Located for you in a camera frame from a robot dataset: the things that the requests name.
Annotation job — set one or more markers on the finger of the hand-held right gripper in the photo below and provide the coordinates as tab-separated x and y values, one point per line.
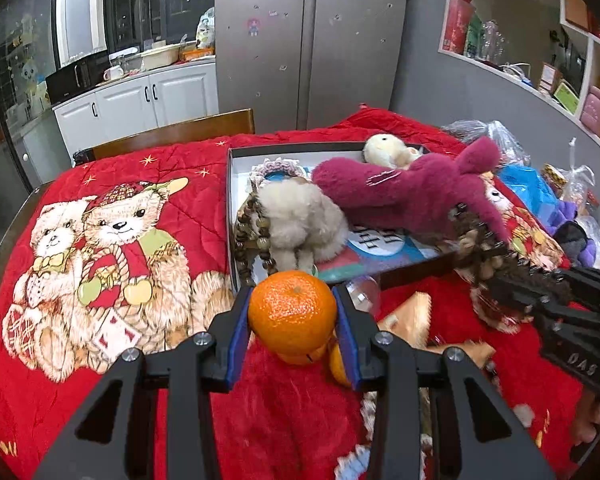
590	285
530	305

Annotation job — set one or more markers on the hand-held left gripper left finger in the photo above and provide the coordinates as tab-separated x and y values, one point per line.
237	345

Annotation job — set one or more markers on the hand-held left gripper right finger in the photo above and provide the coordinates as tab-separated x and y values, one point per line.
347	345

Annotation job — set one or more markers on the orange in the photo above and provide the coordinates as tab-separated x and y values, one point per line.
292	310
305	359
337	367

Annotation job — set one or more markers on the round badge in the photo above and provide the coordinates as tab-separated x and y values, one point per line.
362	295

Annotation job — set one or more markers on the dark brown plush toy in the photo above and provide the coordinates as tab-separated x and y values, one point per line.
480	270

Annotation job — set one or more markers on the golden cloth pouch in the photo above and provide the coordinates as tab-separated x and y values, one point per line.
410	315

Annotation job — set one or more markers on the black cardboard box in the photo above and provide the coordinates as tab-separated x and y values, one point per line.
415	266

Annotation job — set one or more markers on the beige fluffy plush toy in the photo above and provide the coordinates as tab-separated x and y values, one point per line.
300	220

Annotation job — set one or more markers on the magenta plush bear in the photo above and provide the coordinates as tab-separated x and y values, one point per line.
405	190

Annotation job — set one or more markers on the person's right hand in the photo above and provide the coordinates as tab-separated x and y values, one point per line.
597	420

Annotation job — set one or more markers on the red printed blanket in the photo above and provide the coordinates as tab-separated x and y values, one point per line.
280	410

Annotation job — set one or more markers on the yellow patterned jar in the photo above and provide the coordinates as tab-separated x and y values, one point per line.
554	176

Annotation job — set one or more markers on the blue plastic bag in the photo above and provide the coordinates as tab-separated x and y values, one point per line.
530	185

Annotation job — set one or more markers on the blue white crochet scrunchie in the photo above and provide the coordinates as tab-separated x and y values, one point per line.
352	465

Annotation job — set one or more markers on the clear plastic bag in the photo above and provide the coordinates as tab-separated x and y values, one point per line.
510	145

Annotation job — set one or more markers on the pink pouch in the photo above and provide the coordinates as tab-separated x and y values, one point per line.
595	110

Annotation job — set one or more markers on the pink crochet scrunchie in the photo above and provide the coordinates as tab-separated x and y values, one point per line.
267	167

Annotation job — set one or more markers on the cream plush toy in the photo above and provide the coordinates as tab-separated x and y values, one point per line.
385	149

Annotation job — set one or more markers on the white kitchen cabinet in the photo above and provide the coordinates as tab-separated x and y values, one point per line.
130	105

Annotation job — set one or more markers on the green packet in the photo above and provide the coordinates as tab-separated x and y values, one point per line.
474	37

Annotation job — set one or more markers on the brown cardboard box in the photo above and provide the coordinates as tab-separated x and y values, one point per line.
576	7

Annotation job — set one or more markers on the silver double-door refrigerator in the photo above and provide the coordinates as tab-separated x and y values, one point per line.
280	60

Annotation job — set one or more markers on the tall red gift box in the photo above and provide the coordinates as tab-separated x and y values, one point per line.
457	25

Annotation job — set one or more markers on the orange tray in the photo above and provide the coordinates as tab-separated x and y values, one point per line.
197	55

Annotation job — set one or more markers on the white basin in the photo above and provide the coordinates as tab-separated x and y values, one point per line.
160	57

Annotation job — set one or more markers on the white cup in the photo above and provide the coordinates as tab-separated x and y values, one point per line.
112	73

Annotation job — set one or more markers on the black microwave oven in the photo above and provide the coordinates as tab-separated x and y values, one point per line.
75	77

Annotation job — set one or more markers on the white printed bag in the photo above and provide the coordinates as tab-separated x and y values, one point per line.
206	27

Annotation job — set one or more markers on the dark kitchen window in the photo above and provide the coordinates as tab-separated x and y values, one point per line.
180	0

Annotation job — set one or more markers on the glass sliding door with stickers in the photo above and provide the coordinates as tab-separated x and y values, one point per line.
25	60

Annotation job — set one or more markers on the white wall shelf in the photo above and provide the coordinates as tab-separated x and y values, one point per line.
510	80

